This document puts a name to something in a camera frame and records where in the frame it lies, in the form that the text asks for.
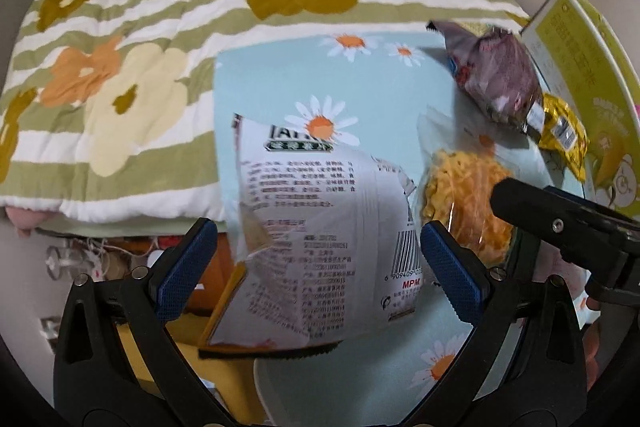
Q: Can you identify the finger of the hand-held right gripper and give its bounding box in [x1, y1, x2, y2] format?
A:
[542, 185, 640, 229]
[489, 178, 640, 279]

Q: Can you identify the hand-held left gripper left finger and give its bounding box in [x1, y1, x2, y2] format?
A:
[52, 217, 236, 427]

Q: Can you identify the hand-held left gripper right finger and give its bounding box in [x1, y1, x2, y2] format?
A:
[420, 221, 588, 427]

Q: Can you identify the clear yellow noodle packet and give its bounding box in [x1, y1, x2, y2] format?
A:
[416, 104, 521, 268]

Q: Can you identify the white text-printed snack packet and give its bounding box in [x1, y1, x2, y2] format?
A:
[199, 113, 426, 360]

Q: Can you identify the green cardboard box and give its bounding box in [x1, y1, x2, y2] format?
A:
[517, 0, 640, 220]

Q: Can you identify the person's right hand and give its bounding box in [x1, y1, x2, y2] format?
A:
[583, 298, 602, 389]

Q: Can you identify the gold foil snack packet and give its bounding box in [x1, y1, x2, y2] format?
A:
[522, 92, 591, 182]

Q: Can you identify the yellow cardboard box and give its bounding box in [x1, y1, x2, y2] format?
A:
[115, 322, 261, 413]

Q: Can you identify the purple-brown snack packet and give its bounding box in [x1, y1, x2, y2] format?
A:
[426, 19, 545, 125]

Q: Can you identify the pink folded bedding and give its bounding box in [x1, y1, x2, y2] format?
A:
[2, 206, 61, 238]

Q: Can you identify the light blue daisy tablecloth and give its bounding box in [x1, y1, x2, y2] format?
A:
[212, 29, 591, 408]

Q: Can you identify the floral striped blanket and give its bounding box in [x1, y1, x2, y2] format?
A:
[0, 0, 531, 224]

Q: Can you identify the wall socket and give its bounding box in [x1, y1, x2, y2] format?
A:
[39, 316, 65, 350]

